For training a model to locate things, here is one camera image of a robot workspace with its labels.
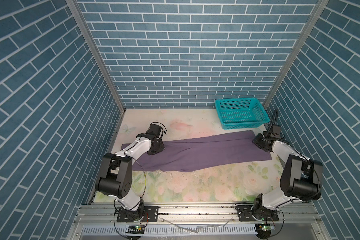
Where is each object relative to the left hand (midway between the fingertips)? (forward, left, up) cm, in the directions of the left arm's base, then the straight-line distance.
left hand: (160, 148), depth 93 cm
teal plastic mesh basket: (+34, -62, -4) cm, 70 cm away
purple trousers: (-2, -22, -2) cm, 23 cm away
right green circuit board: (-43, -53, -6) cm, 69 cm away
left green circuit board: (-41, +9, -8) cm, 42 cm away
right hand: (+4, -60, +4) cm, 61 cm away
